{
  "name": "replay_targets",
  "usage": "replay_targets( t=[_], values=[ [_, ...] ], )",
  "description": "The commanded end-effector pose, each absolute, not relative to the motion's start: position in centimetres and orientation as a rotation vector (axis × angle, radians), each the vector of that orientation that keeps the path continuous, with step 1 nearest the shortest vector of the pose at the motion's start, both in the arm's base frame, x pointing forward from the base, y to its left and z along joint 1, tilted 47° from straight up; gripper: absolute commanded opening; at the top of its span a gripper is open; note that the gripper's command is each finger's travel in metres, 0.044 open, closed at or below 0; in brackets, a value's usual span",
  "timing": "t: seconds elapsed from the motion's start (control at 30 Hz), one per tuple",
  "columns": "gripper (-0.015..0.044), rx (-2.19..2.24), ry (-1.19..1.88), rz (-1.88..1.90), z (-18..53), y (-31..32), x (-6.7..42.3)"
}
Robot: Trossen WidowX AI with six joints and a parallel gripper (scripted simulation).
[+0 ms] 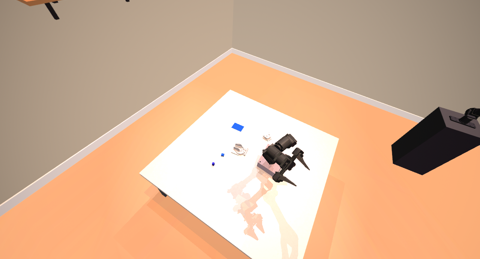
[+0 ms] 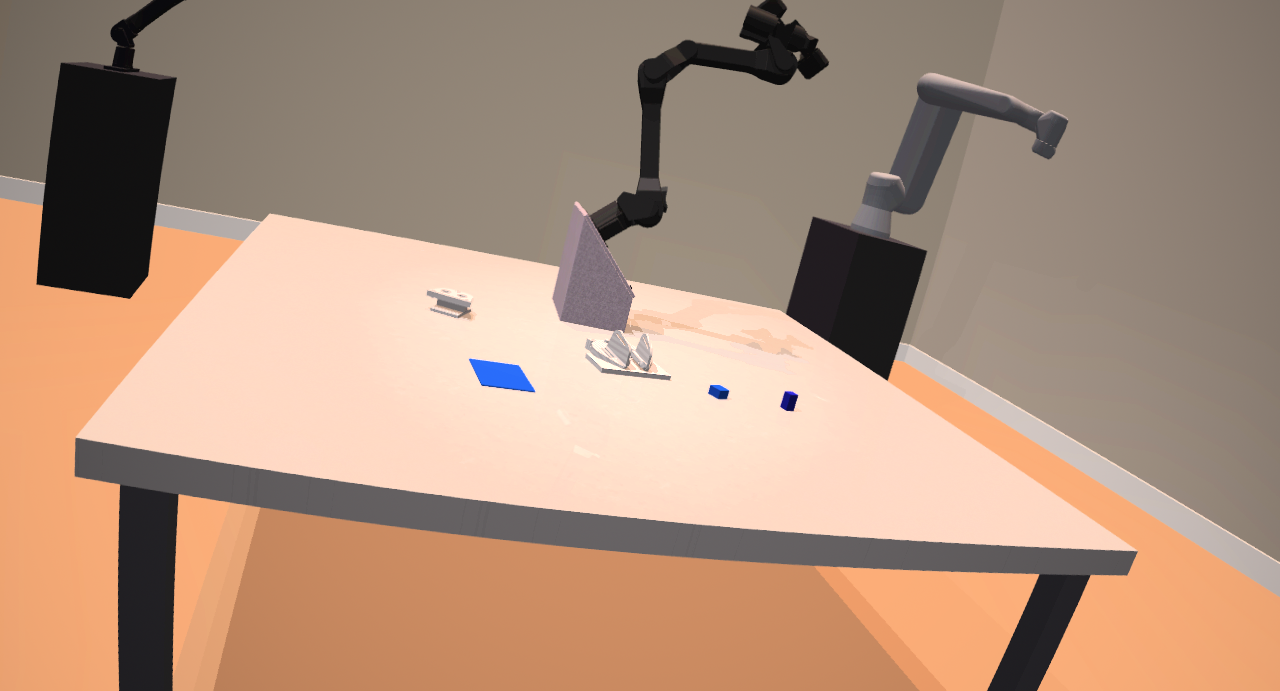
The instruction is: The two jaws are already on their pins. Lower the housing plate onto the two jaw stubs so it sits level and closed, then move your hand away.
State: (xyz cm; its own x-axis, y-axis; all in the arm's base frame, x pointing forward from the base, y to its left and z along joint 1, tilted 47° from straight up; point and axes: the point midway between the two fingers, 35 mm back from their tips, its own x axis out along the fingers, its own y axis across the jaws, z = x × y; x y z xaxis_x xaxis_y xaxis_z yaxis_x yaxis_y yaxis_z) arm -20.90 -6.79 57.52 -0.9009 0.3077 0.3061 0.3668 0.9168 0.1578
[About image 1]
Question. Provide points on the blue flat plate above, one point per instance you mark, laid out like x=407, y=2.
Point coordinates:
x=237, y=127

